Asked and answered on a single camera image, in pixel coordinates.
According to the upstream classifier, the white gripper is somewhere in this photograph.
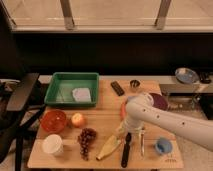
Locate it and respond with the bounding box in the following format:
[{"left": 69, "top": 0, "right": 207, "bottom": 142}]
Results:
[{"left": 116, "top": 120, "right": 140, "bottom": 137}]

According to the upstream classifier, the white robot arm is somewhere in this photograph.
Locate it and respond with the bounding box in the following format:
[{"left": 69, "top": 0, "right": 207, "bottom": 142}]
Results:
[{"left": 121, "top": 93, "right": 213, "bottom": 151}]

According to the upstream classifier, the orange carrot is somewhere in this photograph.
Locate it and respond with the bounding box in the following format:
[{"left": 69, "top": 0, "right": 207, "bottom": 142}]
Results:
[{"left": 120, "top": 102, "right": 126, "bottom": 120}]

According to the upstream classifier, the blue sponge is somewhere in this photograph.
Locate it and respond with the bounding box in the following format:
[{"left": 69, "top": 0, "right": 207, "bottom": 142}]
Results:
[{"left": 127, "top": 96, "right": 136, "bottom": 102}]

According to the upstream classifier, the dark grape bunch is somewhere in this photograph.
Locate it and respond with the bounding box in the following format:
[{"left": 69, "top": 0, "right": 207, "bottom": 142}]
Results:
[{"left": 77, "top": 128, "right": 97, "bottom": 160}]

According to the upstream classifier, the blue small cup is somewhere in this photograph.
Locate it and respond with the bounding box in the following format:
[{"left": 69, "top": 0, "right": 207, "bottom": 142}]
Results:
[{"left": 155, "top": 137, "right": 173, "bottom": 155}]

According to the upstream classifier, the black rectangular block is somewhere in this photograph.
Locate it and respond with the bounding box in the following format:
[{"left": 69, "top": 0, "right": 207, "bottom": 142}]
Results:
[{"left": 111, "top": 81, "right": 125, "bottom": 96}]

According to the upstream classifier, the purple bowl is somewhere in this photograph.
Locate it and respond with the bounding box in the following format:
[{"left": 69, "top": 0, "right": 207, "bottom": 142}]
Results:
[{"left": 151, "top": 93, "right": 168, "bottom": 111}]

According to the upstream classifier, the small metal cup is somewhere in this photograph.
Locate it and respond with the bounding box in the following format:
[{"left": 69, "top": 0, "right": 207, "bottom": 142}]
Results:
[{"left": 130, "top": 80, "right": 140, "bottom": 89}]

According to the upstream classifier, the wooden board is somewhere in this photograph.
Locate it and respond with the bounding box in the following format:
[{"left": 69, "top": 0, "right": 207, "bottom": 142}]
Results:
[{"left": 27, "top": 79, "right": 183, "bottom": 170}]

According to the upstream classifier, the red yellow apple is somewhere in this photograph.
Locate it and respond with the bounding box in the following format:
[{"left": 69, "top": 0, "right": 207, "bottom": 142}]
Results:
[{"left": 71, "top": 113, "right": 86, "bottom": 128}]

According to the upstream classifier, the grey cloth in tray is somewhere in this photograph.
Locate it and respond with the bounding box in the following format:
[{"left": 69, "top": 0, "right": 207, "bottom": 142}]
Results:
[{"left": 72, "top": 88, "right": 91, "bottom": 102}]

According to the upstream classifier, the green plastic tray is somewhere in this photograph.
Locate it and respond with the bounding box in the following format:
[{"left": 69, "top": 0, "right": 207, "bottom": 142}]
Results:
[{"left": 44, "top": 72, "right": 99, "bottom": 108}]

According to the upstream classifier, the orange plastic bowl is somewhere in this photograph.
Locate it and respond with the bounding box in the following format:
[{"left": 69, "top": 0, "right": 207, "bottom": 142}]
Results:
[{"left": 41, "top": 110, "right": 67, "bottom": 133}]

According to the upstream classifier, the white paper cup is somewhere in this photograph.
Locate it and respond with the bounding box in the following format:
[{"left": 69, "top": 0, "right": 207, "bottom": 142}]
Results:
[{"left": 42, "top": 134, "right": 63, "bottom": 156}]

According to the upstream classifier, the silver metal plate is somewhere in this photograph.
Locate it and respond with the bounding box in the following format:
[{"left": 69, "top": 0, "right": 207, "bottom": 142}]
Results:
[{"left": 175, "top": 67, "right": 199, "bottom": 84}]

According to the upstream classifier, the black object on shelf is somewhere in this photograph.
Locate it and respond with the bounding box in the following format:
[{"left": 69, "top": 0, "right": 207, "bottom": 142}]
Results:
[{"left": 199, "top": 72, "right": 211, "bottom": 84}]

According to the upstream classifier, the black chair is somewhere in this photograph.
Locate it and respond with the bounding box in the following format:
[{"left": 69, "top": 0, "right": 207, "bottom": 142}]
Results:
[{"left": 0, "top": 73, "right": 45, "bottom": 171}]

